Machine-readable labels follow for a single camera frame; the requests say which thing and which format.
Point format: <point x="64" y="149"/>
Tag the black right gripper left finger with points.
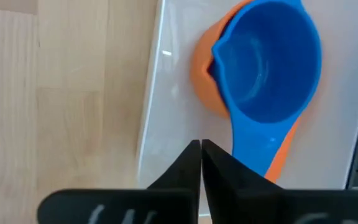
<point x="188" y="168"/>

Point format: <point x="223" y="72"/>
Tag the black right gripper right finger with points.
<point x="228" y="186"/>

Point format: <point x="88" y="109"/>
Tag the orange measuring cup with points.
<point x="204" y="87"/>

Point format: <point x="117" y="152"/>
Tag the bright blue measuring cup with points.
<point x="269" y="62"/>

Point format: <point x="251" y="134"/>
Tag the white plastic basket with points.
<point x="179" y="109"/>

